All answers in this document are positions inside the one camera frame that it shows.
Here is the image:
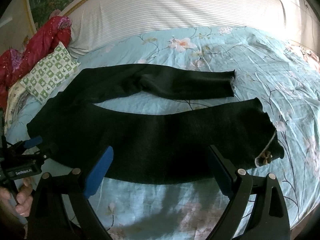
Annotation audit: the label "black pants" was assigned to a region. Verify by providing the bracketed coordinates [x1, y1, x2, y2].
[27, 64, 285, 184]

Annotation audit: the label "person left hand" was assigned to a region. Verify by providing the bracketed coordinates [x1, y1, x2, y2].
[1, 177, 33, 223]

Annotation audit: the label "cream patterned cloth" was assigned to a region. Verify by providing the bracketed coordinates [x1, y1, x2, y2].
[4, 81, 30, 130]

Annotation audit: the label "green white patterned pillow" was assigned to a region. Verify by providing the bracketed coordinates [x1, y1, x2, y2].
[20, 42, 80, 104]

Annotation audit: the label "red quilted blanket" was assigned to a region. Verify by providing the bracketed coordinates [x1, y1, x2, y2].
[1, 16, 72, 111]

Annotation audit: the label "light blue floral quilt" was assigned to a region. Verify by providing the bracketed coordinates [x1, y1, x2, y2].
[7, 27, 319, 239]

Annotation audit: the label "white striped bed sheet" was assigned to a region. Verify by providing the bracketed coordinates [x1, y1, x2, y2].
[63, 0, 287, 57]

